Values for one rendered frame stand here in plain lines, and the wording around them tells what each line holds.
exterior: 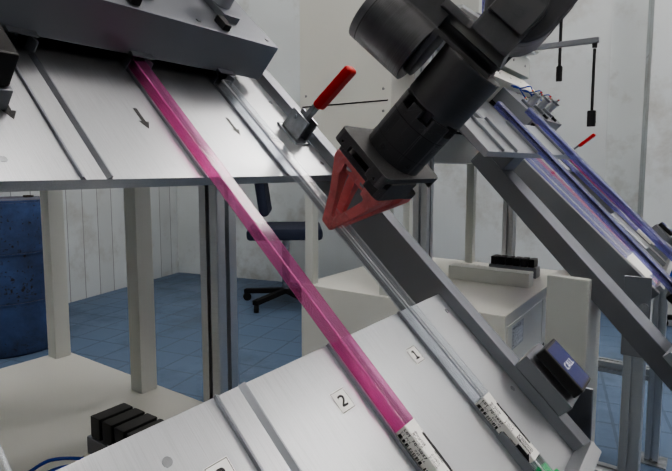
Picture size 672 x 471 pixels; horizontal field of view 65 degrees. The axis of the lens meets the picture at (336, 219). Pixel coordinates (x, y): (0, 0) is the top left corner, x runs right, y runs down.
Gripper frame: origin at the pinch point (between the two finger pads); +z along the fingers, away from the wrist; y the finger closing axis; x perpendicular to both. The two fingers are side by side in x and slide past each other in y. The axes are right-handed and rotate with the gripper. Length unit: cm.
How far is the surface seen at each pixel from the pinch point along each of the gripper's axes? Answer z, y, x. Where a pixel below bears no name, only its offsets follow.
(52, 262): 58, -6, -40
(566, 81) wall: -11, -277, -67
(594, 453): -2.6, -6.8, 30.6
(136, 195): 29.8, -6.3, -30.5
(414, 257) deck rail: -0.1, -8.2, 6.5
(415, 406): 0.1, 7.5, 18.4
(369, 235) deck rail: 2.5, -8.1, 1.0
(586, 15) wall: -41, -279, -86
